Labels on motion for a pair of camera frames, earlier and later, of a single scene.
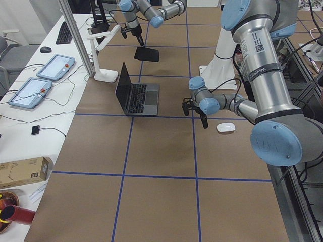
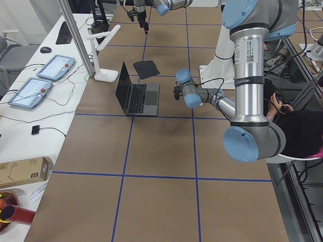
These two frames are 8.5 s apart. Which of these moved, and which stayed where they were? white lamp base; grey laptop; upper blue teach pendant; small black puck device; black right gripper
Moved: black right gripper
Stayed: white lamp base; grey laptop; upper blue teach pendant; small black puck device
